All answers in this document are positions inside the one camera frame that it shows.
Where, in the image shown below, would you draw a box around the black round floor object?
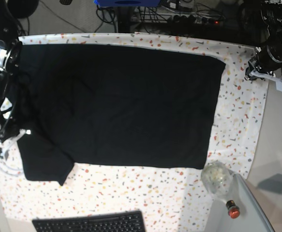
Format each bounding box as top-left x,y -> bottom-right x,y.
7,0 -> 39,19

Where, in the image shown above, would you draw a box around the clear plastic bottle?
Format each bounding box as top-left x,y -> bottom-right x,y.
201,161 -> 240,219

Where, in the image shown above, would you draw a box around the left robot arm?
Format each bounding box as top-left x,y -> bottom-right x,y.
237,0 -> 282,92

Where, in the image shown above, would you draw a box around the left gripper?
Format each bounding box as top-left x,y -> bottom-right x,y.
245,45 -> 282,92

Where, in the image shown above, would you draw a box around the black t-shirt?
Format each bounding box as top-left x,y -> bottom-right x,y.
14,44 -> 226,185

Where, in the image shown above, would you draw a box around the black computer keyboard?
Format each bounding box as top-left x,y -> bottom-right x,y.
32,211 -> 146,232

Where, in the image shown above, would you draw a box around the black power strip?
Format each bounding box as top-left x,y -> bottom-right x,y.
168,14 -> 226,26

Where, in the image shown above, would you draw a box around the frosted glass panel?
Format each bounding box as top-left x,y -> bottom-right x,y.
230,174 -> 274,232

